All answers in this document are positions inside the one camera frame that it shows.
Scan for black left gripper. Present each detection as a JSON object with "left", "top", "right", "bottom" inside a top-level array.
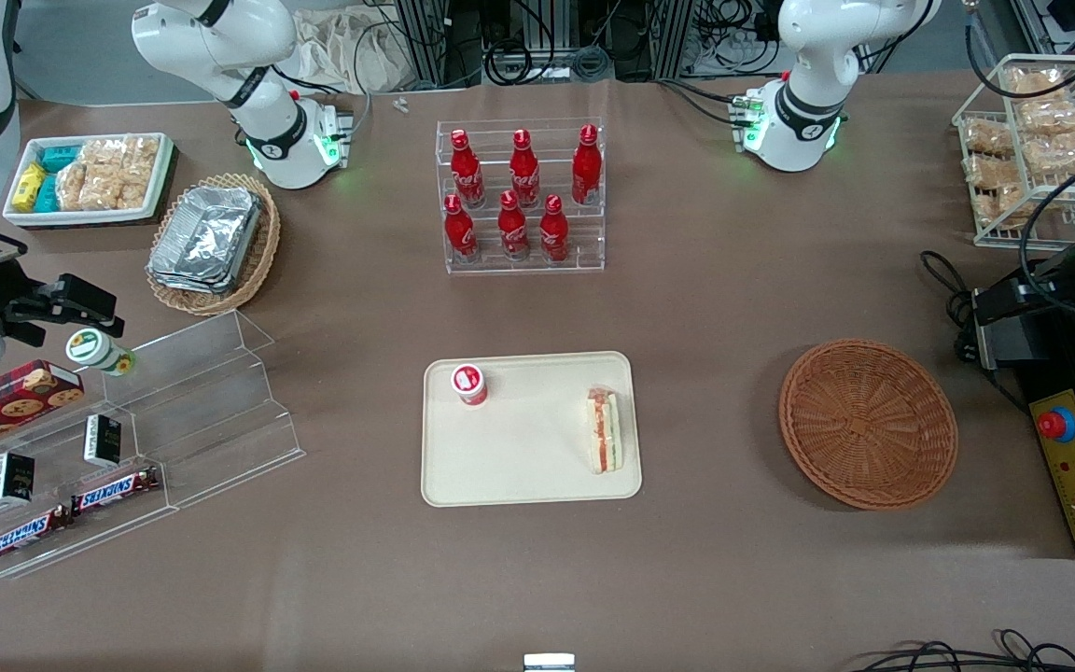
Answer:
[{"left": 972, "top": 245, "right": 1075, "bottom": 324}]

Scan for triangle sandwich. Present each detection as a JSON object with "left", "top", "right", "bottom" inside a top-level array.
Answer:
[{"left": 585, "top": 386, "right": 625, "bottom": 476}]

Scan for white rectangular snack tray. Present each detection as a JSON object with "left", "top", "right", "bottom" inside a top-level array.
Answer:
[{"left": 2, "top": 133, "right": 175, "bottom": 229}]

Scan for oval tan wicker basket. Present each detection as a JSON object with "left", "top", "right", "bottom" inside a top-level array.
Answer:
[{"left": 145, "top": 173, "right": 282, "bottom": 317}]

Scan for round brown wicker basket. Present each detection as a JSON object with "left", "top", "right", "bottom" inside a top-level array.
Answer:
[{"left": 777, "top": 338, "right": 960, "bottom": 511}]

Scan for beige plastic tray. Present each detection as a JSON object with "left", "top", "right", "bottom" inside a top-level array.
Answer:
[{"left": 421, "top": 351, "right": 643, "bottom": 508}]

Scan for green white sunflower jar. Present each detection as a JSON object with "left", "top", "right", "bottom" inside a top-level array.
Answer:
[{"left": 65, "top": 328, "right": 138, "bottom": 378}]

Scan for black grey power box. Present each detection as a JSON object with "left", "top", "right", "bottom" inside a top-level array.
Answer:
[{"left": 972, "top": 322, "right": 1035, "bottom": 372}]

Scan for clear bagged pastry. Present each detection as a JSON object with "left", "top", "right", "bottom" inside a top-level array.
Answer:
[
  {"left": 961, "top": 118, "right": 1016, "bottom": 158},
  {"left": 1007, "top": 65, "right": 1075, "bottom": 101},
  {"left": 1026, "top": 131, "right": 1075, "bottom": 180},
  {"left": 1016, "top": 97, "right": 1075, "bottom": 138},
  {"left": 970, "top": 182, "right": 1033, "bottom": 232},
  {"left": 963, "top": 153, "right": 1028, "bottom": 189}
]

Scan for clear rice cracker bag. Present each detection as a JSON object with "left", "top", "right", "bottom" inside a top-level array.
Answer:
[
  {"left": 119, "top": 135, "right": 161, "bottom": 211},
  {"left": 56, "top": 161, "right": 92, "bottom": 213},
  {"left": 80, "top": 137, "right": 128, "bottom": 212}
]

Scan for red plaid cookie box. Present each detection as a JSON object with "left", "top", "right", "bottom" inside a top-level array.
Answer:
[{"left": 0, "top": 359, "right": 87, "bottom": 466}]

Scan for small black carton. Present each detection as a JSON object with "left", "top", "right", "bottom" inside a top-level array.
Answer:
[
  {"left": 82, "top": 414, "right": 124, "bottom": 469},
  {"left": 0, "top": 451, "right": 37, "bottom": 508}
]

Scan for silver foil packets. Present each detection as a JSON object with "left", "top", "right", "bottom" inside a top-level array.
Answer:
[{"left": 146, "top": 185, "right": 264, "bottom": 296}]

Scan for yellow snack packet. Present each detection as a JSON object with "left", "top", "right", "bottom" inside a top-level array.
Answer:
[{"left": 11, "top": 162, "right": 48, "bottom": 215}]

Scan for clear acrylic stepped shelf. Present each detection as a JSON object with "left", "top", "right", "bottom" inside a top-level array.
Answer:
[
  {"left": 0, "top": 369, "right": 180, "bottom": 581},
  {"left": 104, "top": 309, "right": 308, "bottom": 511}
]

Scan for Snickers chocolate bar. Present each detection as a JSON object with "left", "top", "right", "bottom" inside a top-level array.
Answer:
[
  {"left": 0, "top": 503, "right": 73, "bottom": 567},
  {"left": 70, "top": 464, "right": 163, "bottom": 517}
]

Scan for beige cloth bag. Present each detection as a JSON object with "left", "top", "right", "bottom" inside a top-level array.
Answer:
[{"left": 293, "top": 7, "right": 412, "bottom": 96}]

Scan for red cola bottle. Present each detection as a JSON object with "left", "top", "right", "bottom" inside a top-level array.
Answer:
[
  {"left": 509, "top": 129, "right": 542, "bottom": 209},
  {"left": 538, "top": 194, "right": 572, "bottom": 265},
  {"left": 571, "top": 124, "right": 604, "bottom": 207},
  {"left": 497, "top": 190, "right": 532, "bottom": 263},
  {"left": 443, "top": 193, "right": 481, "bottom": 265},
  {"left": 450, "top": 129, "right": 487, "bottom": 209}
]

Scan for red white yogurt cup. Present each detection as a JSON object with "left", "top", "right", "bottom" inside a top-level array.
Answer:
[{"left": 450, "top": 363, "right": 490, "bottom": 409}]

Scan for clear acrylic bottle rack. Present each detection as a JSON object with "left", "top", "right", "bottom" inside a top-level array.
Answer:
[{"left": 435, "top": 117, "right": 607, "bottom": 275}]

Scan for black looped table cable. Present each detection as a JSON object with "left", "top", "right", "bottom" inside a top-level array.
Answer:
[{"left": 920, "top": 250, "right": 979, "bottom": 365}]

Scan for black cable bundle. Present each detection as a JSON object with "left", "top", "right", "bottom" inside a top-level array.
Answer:
[{"left": 850, "top": 629, "right": 1075, "bottom": 672}]

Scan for black arm base cables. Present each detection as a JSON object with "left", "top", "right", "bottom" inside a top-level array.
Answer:
[{"left": 657, "top": 77, "right": 758, "bottom": 129}]

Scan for aluminium frame with cables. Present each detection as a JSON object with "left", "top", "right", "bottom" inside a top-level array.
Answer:
[{"left": 393, "top": 0, "right": 786, "bottom": 87}]

